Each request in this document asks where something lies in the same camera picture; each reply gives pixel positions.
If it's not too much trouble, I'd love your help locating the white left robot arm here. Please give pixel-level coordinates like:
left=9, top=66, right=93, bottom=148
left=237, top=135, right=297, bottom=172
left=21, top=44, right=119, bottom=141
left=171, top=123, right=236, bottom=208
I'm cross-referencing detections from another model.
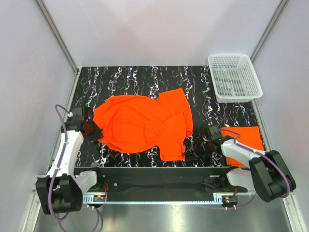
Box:
left=35, top=106, right=104, bottom=216

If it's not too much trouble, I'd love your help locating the folded orange t-shirt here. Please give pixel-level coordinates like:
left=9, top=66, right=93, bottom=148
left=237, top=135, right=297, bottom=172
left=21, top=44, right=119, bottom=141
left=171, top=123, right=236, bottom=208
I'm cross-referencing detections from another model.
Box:
left=221, top=126, right=266, bottom=167

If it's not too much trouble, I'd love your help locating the orange t-shirt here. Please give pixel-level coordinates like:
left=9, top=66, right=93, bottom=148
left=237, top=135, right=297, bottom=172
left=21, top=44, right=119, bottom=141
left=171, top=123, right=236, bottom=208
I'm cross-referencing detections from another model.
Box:
left=221, top=126, right=266, bottom=167
left=94, top=88, right=193, bottom=161

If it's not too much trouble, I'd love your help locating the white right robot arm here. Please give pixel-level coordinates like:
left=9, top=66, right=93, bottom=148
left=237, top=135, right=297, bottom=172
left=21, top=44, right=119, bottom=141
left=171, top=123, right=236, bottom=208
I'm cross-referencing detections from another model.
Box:
left=182, top=125, right=296, bottom=203

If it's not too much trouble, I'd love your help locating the white slotted cable duct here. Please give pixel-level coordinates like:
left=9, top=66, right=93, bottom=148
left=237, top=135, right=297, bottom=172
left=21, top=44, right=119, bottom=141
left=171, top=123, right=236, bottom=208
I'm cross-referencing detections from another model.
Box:
left=83, top=194, right=107, bottom=204

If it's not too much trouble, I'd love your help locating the white plastic mesh basket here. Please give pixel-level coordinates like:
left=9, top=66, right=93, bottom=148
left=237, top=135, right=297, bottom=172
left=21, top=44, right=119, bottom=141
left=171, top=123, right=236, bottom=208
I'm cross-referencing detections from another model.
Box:
left=208, top=54, right=263, bottom=103

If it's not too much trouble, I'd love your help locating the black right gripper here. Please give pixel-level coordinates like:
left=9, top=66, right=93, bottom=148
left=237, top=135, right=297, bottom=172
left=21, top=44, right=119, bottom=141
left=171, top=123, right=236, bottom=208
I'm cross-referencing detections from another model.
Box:
left=182, top=136, right=212, bottom=163

